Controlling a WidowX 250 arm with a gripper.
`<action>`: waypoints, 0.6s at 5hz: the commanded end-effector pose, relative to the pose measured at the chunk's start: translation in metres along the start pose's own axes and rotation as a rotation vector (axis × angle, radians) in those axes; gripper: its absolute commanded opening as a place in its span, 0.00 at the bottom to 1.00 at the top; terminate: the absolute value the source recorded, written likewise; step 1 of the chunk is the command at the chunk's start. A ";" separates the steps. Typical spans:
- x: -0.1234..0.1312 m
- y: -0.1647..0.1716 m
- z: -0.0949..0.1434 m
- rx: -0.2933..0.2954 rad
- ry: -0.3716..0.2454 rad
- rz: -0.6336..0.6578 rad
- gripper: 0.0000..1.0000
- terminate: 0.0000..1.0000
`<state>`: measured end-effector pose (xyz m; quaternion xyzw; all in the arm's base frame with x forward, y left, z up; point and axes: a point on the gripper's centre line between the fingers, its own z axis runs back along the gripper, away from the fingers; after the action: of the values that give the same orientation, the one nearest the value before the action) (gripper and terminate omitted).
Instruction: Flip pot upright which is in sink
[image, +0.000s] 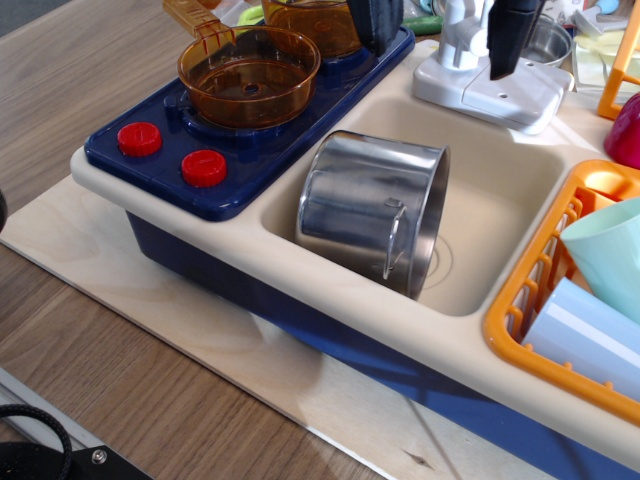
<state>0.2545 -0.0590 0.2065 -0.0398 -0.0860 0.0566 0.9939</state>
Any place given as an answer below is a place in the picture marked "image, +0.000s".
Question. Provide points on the orange dish rack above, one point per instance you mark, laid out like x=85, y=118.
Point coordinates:
x=589, y=186

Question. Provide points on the black metal bracket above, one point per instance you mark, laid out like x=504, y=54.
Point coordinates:
x=98, y=463

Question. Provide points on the red stove knob right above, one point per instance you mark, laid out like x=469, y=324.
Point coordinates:
x=204, y=168

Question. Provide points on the light blue plastic cup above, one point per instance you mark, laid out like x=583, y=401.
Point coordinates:
x=577, y=328

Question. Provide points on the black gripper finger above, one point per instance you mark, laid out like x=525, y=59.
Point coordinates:
x=510, y=26
x=376, y=22

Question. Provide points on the red stove knob left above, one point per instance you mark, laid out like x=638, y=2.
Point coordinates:
x=139, y=139

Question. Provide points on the stainless steel pot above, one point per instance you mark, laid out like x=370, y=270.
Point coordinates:
x=374, y=206

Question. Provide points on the amber transparent saucepan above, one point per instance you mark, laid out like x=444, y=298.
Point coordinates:
x=252, y=77

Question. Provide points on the white toy faucet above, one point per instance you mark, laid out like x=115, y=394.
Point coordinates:
x=457, y=76

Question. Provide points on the amber transparent pot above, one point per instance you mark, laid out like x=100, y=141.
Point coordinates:
x=328, y=24

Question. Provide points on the beige toy sink unit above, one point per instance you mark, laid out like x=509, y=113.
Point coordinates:
x=501, y=185

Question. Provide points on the mint green plastic cup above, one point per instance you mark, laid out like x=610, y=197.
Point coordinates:
x=604, y=245

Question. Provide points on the red stove knob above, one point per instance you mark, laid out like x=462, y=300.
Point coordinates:
x=204, y=168
x=139, y=139

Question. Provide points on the dark blue toy stove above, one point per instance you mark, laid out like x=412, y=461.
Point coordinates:
x=254, y=158

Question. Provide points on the small steel bowl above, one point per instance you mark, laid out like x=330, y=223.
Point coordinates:
x=550, y=43

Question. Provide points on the magenta plastic cup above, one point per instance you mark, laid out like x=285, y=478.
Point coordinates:
x=622, y=142

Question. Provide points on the green toy vegetable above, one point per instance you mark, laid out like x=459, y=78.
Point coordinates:
x=425, y=25

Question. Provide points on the light plywood base board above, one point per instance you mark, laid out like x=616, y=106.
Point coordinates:
x=190, y=386

